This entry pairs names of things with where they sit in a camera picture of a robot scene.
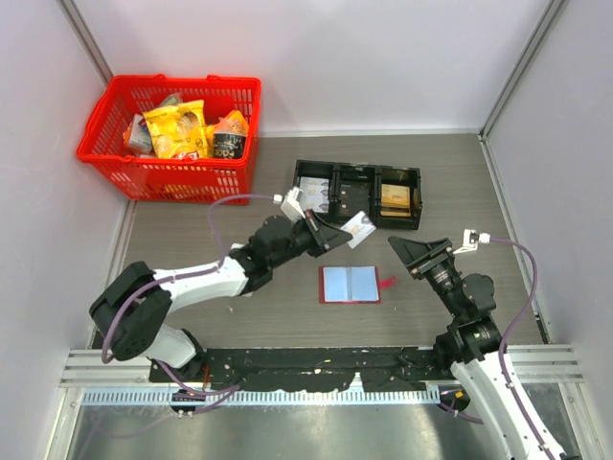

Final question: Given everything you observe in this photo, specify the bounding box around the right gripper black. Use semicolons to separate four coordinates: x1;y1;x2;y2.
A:
388;236;465;318

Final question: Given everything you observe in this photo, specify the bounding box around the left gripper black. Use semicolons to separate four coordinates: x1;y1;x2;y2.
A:
269;209;352;269

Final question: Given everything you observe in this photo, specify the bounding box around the red leather card holder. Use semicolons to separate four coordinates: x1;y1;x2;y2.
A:
319;265;397;304

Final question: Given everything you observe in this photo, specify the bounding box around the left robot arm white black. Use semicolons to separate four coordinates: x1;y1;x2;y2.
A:
89;212;352;381

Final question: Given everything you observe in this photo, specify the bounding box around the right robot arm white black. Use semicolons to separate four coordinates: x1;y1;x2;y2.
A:
388;229;569;459

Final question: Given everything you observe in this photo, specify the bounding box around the silver VIP cards stack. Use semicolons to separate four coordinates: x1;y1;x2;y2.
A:
299;176;329;214

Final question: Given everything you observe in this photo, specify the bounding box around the black VIP cards stack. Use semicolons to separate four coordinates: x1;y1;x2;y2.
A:
338;182;370;217

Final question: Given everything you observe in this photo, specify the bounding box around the gold VIP cards stack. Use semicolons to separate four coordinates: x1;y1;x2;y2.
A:
380;184;411;218

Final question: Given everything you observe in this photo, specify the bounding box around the black three-compartment card tray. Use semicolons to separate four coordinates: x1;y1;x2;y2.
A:
293;160;422;230

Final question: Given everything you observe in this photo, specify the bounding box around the black instant noodle cup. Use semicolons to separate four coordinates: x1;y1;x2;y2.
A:
213;132;247;159

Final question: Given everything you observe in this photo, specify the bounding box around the orange snack bag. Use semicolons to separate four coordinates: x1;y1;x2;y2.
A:
216;109;249;137

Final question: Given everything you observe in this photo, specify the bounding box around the red plastic shopping basket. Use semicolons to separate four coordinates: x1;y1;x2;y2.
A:
76;74;261;203

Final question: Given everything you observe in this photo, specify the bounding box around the yellow snack bag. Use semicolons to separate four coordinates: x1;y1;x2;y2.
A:
143;100;209;160

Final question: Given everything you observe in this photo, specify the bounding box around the blue and white small box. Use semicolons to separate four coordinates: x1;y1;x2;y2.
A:
123;114;153;154

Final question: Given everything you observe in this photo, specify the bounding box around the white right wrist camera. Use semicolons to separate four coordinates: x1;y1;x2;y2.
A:
453;229;491;255

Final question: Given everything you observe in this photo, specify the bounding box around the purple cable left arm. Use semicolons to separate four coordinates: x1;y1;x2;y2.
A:
101;193;284;423

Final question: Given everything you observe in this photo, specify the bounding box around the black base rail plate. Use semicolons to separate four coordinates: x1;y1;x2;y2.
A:
172;346;459;393

